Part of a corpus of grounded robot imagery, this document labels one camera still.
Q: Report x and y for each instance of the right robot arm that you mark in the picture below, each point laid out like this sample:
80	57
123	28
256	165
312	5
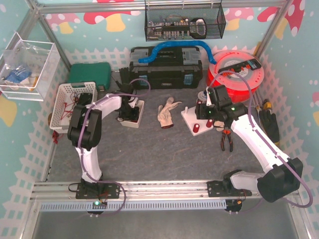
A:
281	175

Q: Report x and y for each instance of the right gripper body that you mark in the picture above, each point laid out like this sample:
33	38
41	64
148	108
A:
202	112

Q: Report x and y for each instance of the black ribbed block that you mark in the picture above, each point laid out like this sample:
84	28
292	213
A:
125	76

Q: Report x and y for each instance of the grey slotted cable duct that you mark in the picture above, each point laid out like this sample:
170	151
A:
133	206

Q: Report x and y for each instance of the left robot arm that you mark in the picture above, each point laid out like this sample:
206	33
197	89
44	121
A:
85	127

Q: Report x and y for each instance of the yellow handled screwdriver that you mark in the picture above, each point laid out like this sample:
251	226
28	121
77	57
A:
266	105

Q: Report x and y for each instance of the clear acrylic wall box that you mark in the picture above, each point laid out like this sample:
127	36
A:
41	58

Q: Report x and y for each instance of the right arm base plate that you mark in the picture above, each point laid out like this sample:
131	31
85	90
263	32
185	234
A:
223	189

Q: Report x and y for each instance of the green plastic case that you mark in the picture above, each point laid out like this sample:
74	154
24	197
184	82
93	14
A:
99	73

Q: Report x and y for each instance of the black toolbox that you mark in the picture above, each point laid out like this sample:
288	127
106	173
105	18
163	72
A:
173	68

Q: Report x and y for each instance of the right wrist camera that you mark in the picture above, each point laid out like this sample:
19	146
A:
208	94

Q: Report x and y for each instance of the beige work glove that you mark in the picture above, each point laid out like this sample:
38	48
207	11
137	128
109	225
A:
164	115
219	126

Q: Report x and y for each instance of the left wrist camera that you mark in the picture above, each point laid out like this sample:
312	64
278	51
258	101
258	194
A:
133	101

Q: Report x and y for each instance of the white peg base plate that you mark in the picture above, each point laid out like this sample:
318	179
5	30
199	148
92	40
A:
189	116

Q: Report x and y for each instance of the black screwdriver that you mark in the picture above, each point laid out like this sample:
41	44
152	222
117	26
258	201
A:
117	82

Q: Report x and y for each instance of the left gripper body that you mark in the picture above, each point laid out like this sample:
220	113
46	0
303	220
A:
128	114

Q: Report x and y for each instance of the black device in basket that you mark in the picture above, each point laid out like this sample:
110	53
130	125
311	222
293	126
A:
83	100

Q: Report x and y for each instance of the white plastic basket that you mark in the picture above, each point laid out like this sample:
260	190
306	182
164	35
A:
67	98

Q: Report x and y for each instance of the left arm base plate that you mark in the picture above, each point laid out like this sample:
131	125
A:
97	191

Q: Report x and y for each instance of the black terminal strip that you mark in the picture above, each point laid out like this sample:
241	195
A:
252	64

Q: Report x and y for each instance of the blue white gloves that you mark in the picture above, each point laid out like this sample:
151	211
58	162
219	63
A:
19	76

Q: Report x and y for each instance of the black wire mesh basket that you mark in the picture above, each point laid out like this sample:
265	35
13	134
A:
184	20

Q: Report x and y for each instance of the red filament spool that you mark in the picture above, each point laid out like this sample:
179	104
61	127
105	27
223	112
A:
236	88

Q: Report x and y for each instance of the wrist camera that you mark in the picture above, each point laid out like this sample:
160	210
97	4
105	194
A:
133	101
208	94

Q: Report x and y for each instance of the small solder wire spool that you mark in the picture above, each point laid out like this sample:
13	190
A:
202	96

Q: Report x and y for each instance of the white spring box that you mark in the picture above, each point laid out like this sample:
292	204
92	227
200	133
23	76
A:
135	121

